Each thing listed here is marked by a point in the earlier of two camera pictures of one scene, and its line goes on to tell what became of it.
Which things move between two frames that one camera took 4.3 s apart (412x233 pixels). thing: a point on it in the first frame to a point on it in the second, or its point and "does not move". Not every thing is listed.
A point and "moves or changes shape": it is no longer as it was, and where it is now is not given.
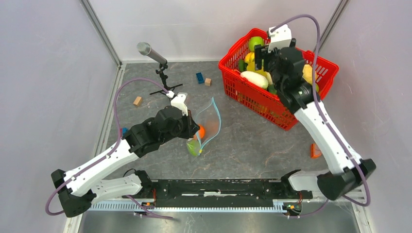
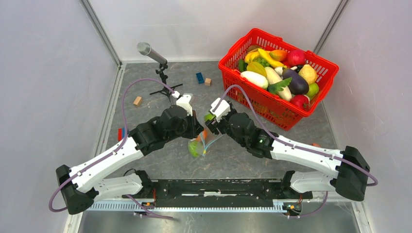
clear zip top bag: [208, 118] moves or changes shape
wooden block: [138, 101] does not move
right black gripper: [263, 53] to [214, 124]
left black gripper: [192, 127] does not move
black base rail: [183, 190] does not move
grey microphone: [145, 49] does not move
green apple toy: [255, 40] to [209, 116]
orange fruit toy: [200, 134] does not move
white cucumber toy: [255, 78] does not move
